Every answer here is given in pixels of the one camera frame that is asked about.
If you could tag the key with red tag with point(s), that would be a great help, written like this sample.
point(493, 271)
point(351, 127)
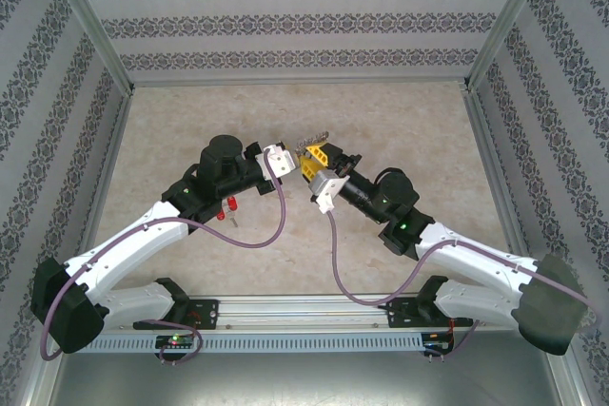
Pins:
point(221, 217)

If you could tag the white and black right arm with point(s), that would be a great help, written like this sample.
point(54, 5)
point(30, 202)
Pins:
point(480, 270)

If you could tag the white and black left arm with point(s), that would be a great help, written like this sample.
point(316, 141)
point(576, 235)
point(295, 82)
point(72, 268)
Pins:
point(133, 254)

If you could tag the small circuit board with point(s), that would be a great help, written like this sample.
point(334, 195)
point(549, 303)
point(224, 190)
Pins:
point(176, 342)
point(435, 344)

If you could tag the brushed metal panel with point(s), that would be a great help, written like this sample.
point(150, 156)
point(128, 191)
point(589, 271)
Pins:
point(304, 382)

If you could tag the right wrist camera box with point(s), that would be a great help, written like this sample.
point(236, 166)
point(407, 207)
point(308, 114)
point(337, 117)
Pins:
point(328, 187)

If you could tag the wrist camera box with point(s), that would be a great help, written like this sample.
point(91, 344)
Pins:
point(280, 159)
point(328, 187)

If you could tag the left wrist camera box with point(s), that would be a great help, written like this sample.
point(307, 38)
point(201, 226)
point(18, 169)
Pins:
point(280, 159)

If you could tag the aluminium frame side rail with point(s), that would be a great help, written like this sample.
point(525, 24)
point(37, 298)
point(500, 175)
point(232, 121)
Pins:
point(111, 149)
point(487, 149)

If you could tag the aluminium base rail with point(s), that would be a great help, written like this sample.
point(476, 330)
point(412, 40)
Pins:
point(304, 313)

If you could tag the aluminium frame post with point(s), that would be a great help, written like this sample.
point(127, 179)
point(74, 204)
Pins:
point(506, 21)
point(92, 21)

